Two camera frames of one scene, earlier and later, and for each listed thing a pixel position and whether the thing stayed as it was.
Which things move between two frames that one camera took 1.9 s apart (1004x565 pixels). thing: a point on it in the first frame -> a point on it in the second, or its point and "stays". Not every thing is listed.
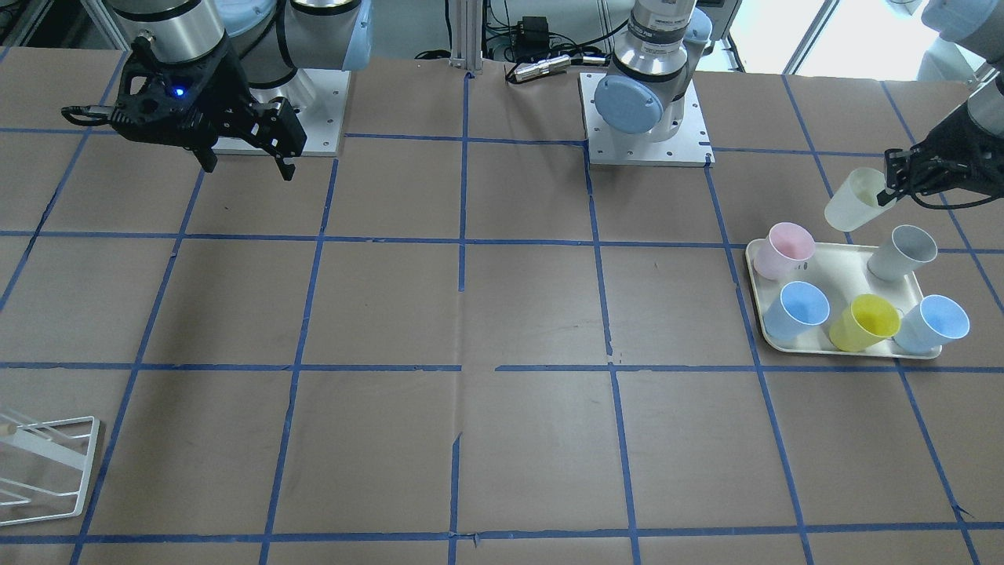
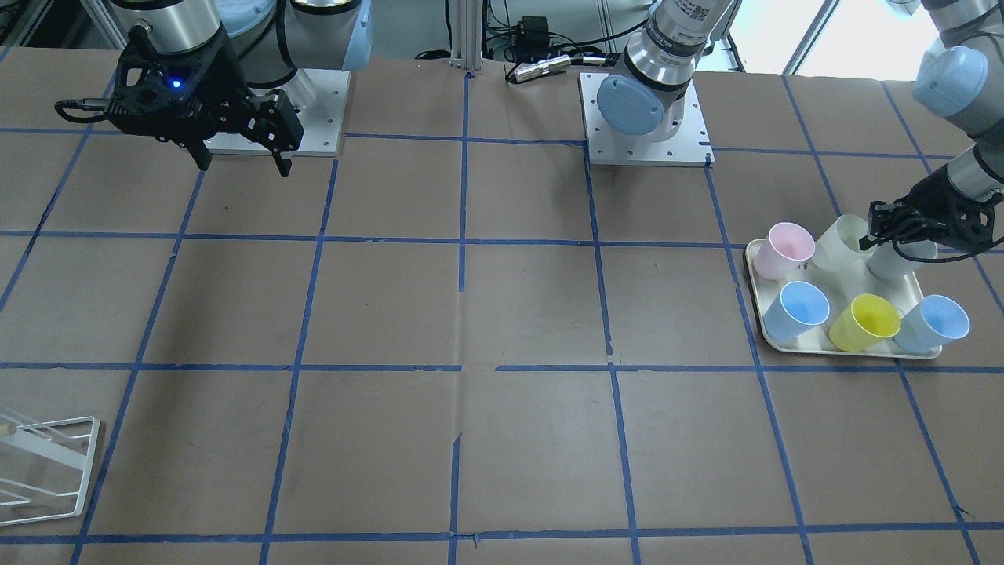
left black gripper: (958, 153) -> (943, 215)
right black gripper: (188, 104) stays
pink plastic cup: (788, 245) stays
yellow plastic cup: (871, 319) stays
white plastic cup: (856, 204) -> (838, 247)
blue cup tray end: (932, 324) stays
